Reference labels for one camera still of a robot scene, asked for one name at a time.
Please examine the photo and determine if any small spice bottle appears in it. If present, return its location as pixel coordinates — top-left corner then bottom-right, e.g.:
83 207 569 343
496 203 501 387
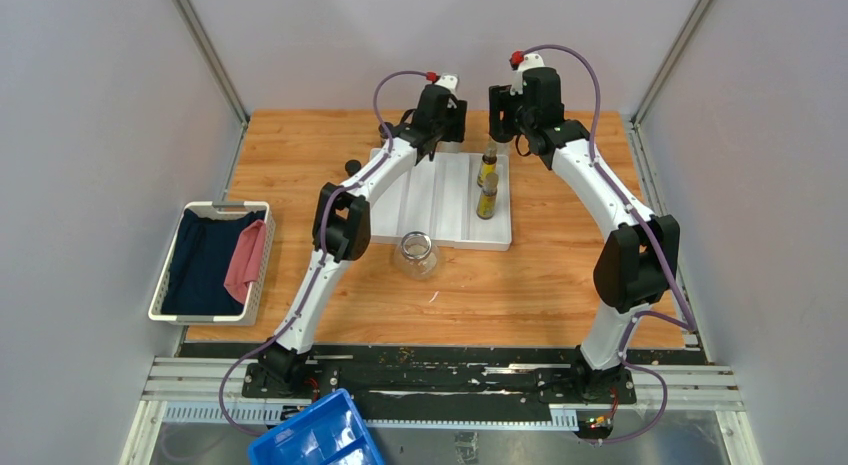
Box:
377 122 394 147
344 159 363 177

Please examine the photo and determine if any black-lid shaker jar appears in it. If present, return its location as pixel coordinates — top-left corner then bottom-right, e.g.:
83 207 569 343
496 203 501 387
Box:
492 141 514 156
438 142 463 153

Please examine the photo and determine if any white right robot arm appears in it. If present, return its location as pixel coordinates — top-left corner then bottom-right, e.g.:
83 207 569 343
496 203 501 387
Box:
489 65 680 403

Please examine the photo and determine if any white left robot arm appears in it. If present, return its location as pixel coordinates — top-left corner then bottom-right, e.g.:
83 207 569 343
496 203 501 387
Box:
257 75 467 398

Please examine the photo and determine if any white divided tray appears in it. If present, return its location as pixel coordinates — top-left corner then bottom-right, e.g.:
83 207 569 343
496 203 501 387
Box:
343 140 512 252

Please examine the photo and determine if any clear glass jar near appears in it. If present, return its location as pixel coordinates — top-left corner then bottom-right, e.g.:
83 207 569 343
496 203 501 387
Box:
393 231 440 280

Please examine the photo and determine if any pink cloth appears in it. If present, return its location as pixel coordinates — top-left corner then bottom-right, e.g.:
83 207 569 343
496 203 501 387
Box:
224 219 267 305

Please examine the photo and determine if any white laundry basket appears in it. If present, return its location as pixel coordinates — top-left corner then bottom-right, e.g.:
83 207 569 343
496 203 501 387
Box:
148 201 276 326

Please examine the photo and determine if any dark blue cloth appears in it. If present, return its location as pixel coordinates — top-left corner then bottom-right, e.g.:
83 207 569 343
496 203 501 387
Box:
161 210 266 316

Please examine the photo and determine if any blue plastic bin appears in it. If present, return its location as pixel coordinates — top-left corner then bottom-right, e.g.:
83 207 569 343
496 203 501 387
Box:
247 389 385 465

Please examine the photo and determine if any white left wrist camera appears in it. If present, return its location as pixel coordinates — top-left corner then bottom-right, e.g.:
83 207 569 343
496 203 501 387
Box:
434 74 459 95

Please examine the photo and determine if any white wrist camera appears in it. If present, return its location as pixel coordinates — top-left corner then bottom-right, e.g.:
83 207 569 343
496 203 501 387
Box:
434 74 459 95
516 53 545 75

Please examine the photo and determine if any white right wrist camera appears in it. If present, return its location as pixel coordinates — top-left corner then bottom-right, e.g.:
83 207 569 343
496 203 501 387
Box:
516 53 545 75

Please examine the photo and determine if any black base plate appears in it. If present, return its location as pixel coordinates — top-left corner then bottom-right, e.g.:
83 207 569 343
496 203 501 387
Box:
229 344 636 424

